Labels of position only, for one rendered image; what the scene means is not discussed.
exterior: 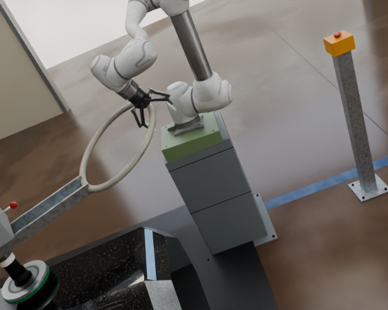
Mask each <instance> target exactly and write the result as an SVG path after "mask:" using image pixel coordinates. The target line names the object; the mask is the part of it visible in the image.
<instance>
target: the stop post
mask: <svg viewBox="0 0 388 310"><path fill-rule="evenodd" d="M340 32H341V35H340V36H338V37H334V35H333V34H332V35H331V36H328V37H326V38H323V41H324V45H325V50H326V52H328V53H329V54H331V55H332V58H333V63H334V69H335V72H336V77H337V83H338V86H339V91H340V94H341V100H342V105H343V108H344V114H345V117H346V123H347V128H348V131H349V137H350V142H351V145H352V151H353V154H354V159H355V164H356V168H357V173H358V178H359V180H358V181H355V182H353V183H351V184H348V186H349V188H350V189H351V190H352V191H353V192H354V194H355V195H356V196H357V197H358V198H359V199H360V201H361V202H365V201H368V200H370V199H373V198H375V197H378V196H381V195H383V194H385V193H388V186H387V185H386V184H385V183H384V182H383V181H382V180H381V179H380V178H379V177H378V176H377V175H376V174H374V167H373V161H372V158H371V151H370V146H369V142H368V136H367V132H366V126H365V120H364V116H363V110H362V104H361V100H360V94H359V90H358V84H357V78H356V74H355V68H354V63H353V58H352V53H351V50H354V49H356V47H355V41H354V36H353V35H352V34H350V33H348V32H346V31H344V30H342V31H340Z"/></svg>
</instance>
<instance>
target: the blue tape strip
mask: <svg viewBox="0 0 388 310"><path fill-rule="evenodd" d="M145 249H146V261H147V279H150V280H156V269H155V255H154V247H153V233H152V230H149V229H145Z"/></svg>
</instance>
